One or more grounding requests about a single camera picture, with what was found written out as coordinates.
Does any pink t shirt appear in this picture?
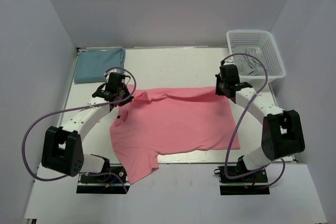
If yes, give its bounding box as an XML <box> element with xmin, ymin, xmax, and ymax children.
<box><xmin>110</xmin><ymin>87</ymin><xmax>236</xmax><ymax>184</ymax></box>

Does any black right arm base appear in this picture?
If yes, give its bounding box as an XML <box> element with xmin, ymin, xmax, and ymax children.
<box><xmin>214</xmin><ymin>166</ymin><xmax>270</xmax><ymax>196</ymax></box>

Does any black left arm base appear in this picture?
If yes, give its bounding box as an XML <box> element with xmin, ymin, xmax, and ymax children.
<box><xmin>76</xmin><ymin>164</ymin><xmax>130</xmax><ymax>195</ymax></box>

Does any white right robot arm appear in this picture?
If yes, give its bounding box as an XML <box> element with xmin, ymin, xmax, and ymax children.
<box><xmin>215</xmin><ymin>64</ymin><xmax>305</xmax><ymax>182</ymax></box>

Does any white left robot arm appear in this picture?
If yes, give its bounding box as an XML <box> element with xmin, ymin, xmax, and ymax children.
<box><xmin>41</xmin><ymin>71</ymin><xmax>134</xmax><ymax>182</ymax></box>

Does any grey t shirt in basket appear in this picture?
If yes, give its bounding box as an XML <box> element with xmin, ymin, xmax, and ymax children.
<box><xmin>232</xmin><ymin>47</ymin><xmax>266</xmax><ymax>76</ymax></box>

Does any teal folded t shirt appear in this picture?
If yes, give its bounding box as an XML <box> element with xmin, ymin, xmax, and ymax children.
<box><xmin>74</xmin><ymin>48</ymin><xmax>125</xmax><ymax>84</ymax></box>

